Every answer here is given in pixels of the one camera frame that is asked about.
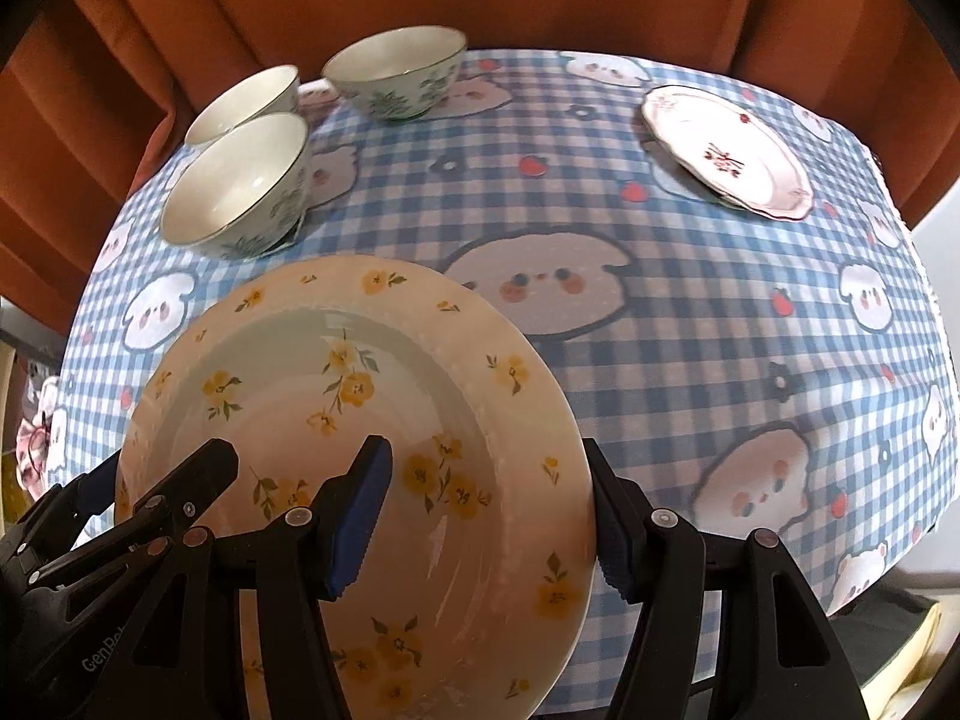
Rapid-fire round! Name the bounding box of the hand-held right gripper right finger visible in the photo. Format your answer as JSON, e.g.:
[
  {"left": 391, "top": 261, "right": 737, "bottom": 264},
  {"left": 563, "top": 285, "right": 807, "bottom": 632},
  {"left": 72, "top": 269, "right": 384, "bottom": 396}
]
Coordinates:
[{"left": 583, "top": 437, "right": 871, "bottom": 720}]

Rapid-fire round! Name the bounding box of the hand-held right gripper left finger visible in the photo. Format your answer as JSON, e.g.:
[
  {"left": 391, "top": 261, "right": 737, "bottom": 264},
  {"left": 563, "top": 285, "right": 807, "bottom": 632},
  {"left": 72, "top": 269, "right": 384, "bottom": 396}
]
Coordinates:
[{"left": 105, "top": 435, "right": 393, "bottom": 720}]

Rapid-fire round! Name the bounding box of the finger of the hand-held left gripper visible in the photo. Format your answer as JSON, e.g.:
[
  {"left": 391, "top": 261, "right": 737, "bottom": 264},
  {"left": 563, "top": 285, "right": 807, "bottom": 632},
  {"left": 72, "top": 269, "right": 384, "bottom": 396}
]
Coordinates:
[
  {"left": 11, "top": 460, "right": 118, "bottom": 563},
  {"left": 45, "top": 439, "right": 239, "bottom": 593}
]

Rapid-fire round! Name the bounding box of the yellow floral plate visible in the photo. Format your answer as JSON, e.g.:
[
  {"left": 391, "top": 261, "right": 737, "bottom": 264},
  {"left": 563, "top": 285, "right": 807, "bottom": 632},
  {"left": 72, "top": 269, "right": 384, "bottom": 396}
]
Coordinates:
[{"left": 114, "top": 255, "right": 597, "bottom": 720}]

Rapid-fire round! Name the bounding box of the green floral white bowl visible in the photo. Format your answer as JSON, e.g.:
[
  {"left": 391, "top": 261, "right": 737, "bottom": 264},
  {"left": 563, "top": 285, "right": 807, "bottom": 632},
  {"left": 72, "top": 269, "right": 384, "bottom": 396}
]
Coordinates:
[
  {"left": 159, "top": 112, "right": 312, "bottom": 260},
  {"left": 321, "top": 26, "right": 468, "bottom": 123},
  {"left": 184, "top": 64, "right": 302, "bottom": 147}
]

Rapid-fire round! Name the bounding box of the small white scalloped plate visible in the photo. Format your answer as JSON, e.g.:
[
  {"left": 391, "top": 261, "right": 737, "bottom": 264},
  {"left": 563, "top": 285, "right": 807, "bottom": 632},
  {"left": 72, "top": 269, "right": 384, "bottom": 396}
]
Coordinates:
[{"left": 640, "top": 85, "right": 816, "bottom": 224}]

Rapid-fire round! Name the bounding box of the pink patterned cloth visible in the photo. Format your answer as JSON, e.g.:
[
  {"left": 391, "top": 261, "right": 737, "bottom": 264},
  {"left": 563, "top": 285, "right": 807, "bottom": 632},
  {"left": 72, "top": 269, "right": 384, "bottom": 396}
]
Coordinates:
[{"left": 11, "top": 360, "right": 70, "bottom": 500}]

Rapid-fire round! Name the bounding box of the blue checkered cartoon tablecloth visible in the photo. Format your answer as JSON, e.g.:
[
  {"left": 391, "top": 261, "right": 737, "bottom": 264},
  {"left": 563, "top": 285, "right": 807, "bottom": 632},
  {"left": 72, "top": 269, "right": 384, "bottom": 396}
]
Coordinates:
[{"left": 45, "top": 45, "right": 960, "bottom": 698}]

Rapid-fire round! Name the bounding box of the dark grey cushion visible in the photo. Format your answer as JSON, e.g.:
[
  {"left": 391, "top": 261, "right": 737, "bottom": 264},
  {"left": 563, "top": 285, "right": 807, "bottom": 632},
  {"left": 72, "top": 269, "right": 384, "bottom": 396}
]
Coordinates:
[{"left": 825, "top": 585, "right": 946, "bottom": 691}]

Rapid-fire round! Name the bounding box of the cream cloth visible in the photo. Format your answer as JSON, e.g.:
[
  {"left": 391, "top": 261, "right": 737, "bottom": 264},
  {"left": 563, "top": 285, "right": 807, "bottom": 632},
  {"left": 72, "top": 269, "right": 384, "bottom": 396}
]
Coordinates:
[{"left": 870, "top": 604, "right": 955, "bottom": 706}]

